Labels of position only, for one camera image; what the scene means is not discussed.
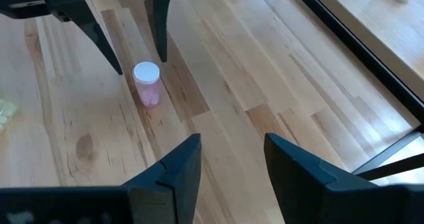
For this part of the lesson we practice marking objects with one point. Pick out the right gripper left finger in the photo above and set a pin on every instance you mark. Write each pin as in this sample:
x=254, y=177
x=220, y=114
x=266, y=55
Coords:
x=165, y=197

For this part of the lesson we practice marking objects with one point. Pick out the pink pill bottle white cap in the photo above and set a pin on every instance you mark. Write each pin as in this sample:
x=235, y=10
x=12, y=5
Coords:
x=147, y=85

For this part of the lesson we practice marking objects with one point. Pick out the pale green pill bottle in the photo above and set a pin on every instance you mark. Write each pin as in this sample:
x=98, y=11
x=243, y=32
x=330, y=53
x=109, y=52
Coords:
x=6, y=114

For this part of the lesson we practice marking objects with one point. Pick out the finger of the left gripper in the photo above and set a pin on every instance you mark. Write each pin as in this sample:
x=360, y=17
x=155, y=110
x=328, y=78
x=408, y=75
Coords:
x=83, y=15
x=160, y=18

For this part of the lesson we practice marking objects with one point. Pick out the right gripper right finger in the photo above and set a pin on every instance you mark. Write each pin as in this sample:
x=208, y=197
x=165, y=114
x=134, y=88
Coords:
x=314, y=191

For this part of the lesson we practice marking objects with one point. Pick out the wooden shelf black metal frame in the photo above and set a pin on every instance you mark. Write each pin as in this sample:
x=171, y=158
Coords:
x=364, y=50

